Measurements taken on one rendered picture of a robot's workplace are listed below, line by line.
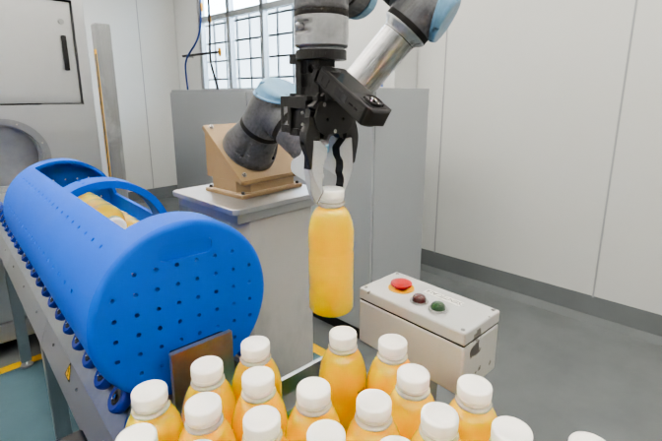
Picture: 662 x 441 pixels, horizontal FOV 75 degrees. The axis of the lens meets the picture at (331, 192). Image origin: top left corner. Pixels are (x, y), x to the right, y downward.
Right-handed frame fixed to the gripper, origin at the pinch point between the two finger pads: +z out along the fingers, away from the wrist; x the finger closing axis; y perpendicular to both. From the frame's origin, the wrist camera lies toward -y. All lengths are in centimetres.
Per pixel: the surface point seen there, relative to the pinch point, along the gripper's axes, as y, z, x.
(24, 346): 212, 116, 24
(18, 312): 212, 96, 24
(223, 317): 14.7, 22.1, 10.8
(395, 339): -12.4, 18.5, -0.7
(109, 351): 14.7, 20.9, 28.2
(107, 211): 53, 11, 17
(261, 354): -2.2, 19.3, 14.3
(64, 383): 46, 42, 30
